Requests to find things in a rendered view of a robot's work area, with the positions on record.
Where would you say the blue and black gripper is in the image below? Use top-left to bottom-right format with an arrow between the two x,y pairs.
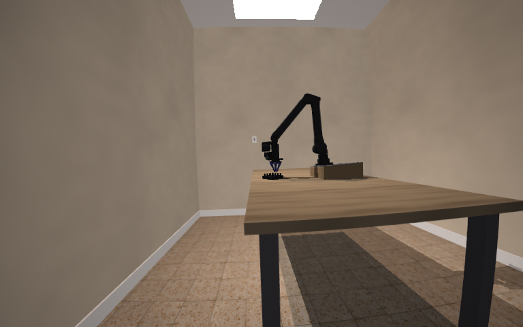
268,151 -> 283,172

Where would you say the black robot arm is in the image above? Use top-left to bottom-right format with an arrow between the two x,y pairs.
261,93 -> 333,166

